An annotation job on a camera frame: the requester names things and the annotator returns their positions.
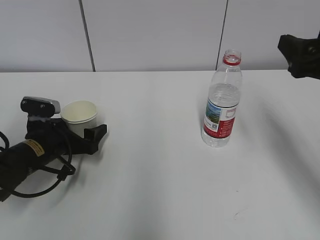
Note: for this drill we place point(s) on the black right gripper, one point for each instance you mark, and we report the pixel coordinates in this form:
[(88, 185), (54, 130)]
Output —
[(302, 55)]

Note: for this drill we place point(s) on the clear water bottle red label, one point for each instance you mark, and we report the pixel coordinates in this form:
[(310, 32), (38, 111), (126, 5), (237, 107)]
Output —
[(224, 96)]

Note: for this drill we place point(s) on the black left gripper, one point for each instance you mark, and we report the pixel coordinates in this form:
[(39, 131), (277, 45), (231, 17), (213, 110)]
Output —
[(55, 130)]

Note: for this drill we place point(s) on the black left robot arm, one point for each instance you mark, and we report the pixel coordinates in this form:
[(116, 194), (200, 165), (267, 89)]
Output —
[(48, 146)]

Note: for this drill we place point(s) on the white paper cup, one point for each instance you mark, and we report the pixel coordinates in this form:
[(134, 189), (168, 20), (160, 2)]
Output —
[(80, 115)]

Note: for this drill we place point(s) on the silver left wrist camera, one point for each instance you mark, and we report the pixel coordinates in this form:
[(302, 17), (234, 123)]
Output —
[(39, 106)]

